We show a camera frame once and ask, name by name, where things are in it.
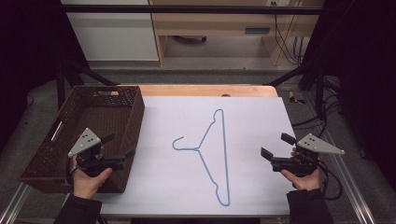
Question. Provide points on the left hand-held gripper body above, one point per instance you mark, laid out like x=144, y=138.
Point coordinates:
x=85, y=141

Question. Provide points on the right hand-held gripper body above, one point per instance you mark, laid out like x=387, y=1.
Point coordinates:
x=314, y=143

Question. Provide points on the brown wicker basket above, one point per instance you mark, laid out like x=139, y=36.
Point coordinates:
x=93, y=112

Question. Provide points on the person's right hand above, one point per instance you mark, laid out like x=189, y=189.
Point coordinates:
x=306, y=183

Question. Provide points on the person's left hand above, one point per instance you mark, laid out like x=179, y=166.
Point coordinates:
x=85, y=185

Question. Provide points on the white table sheet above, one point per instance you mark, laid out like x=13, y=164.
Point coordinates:
x=255, y=124

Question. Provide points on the yellow and black tool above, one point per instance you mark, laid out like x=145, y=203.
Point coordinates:
x=294, y=98

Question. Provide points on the black stand leg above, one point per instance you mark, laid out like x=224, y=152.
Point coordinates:
x=60, y=84
x=319, y=90

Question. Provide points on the dark curtain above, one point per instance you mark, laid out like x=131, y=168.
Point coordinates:
x=364, y=62
x=28, y=46

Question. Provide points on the white cabinet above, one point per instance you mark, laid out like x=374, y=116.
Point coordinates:
x=112, y=37

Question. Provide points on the light wooden desk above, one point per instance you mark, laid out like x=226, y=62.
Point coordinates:
x=218, y=21

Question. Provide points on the aluminium rail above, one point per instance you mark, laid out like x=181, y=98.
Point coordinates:
x=12, y=205
x=348, y=183

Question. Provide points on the black horizontal frame bar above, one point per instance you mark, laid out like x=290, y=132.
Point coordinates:
x=186, y=9

